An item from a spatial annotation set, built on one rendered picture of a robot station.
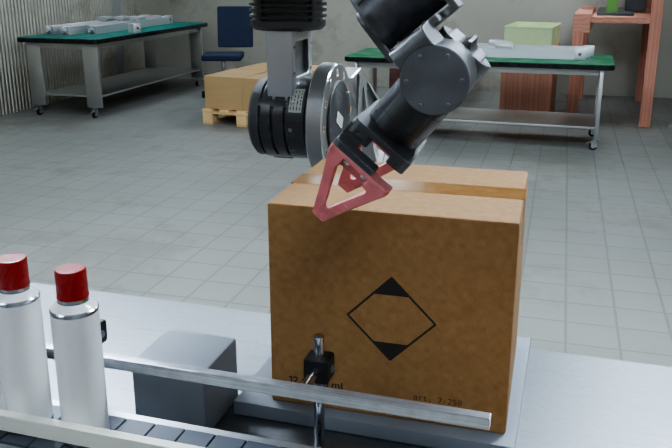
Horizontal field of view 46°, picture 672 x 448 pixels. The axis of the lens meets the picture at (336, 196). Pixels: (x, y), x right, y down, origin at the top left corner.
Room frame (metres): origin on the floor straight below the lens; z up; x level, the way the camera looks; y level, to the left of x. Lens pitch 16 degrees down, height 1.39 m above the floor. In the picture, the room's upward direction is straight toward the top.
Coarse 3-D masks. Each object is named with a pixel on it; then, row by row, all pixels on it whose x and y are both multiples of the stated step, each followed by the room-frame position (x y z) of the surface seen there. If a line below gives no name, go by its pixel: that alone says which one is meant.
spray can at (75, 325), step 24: (72, 264) 0.80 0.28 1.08; (72, 288) 0.77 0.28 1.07; (72, 312) 0.77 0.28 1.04; (96, 312) 0.78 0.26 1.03; (72, 336) 0.76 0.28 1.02; (96, 336) 0.78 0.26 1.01; (72, 360) 0.76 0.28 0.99; (96, 360) 0.78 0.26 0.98; (72, 384) 0.76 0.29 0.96; (96, 384) 0.77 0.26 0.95; (72, 408) 0.76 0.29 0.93; (96, 408) 0.77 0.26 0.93
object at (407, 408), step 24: (120, 360) 0.81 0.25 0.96; (144, 360) 0.81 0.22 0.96; (216, 384) 0.78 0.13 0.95; (240, 384) 0.77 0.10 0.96; (264, 384) 0.76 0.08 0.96; (288, 384) 0.76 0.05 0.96; (360, 408) 0.73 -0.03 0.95; (384, 408) 0.72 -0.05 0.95; (408, 408) 0.72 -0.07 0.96; (432, 408) 0.71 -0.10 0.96; (456, 408) 0.71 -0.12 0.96
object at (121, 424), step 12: (120, 420) 0.82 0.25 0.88; (132, 420) 0.82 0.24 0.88; (0, 432) 0.79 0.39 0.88; (12, 432) 0.79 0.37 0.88; (132, 432) 0.79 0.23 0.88; (144, 432) 0.79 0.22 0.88; (156, 432) 0.79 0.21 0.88; (168, 432) 0.79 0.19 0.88; (180, 432) 0.79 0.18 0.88; (192, 432) 0.79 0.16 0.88; (204, 432) 0.79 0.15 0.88; (12, 444) 0.77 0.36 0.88; (24, 444) 0.77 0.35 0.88; (36, 444) 0.77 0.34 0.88; (48, 444) 0.77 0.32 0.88; (60, 444) 0.77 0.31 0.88; (192, 444) 0.77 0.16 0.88; (204, 444) 0.77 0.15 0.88; (216, 444) 0.77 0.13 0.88; (228, 444) 0.77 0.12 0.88; (240, 444) 0.77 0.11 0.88; (252, 444) 0.77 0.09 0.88; (264, 444) 0.77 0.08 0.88
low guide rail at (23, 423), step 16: (0, 416) 0.77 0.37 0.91; (16, 416) 0.77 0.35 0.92; (32, 416) 0.77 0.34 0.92; (16, 432) 0.77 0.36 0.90; (32, 432) 0.76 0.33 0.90; (48, 432) 0.76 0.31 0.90; (64, 432) 0.75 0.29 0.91; (80, 432) 0.74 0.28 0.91; (96, 432) 0.74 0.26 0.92; (112, 432) 0.74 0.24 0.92
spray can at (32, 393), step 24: (0, 264) 0.80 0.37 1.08; (24, 264) 0.81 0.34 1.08; (0, 288) 0.80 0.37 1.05; (24, 288) 0.81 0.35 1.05; (0, 312) 0.79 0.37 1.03; (24, 312) 0.80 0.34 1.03; (0, 336) 0.80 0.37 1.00; (24, 336) 0.80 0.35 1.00; (0, 360) 0.80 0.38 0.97; (24, 360) 0.80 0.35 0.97; (24, 384) 0.79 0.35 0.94; (48, 384) 0.82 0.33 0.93; (24, 408) 0.79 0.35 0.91; (48, 408) 0.81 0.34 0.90
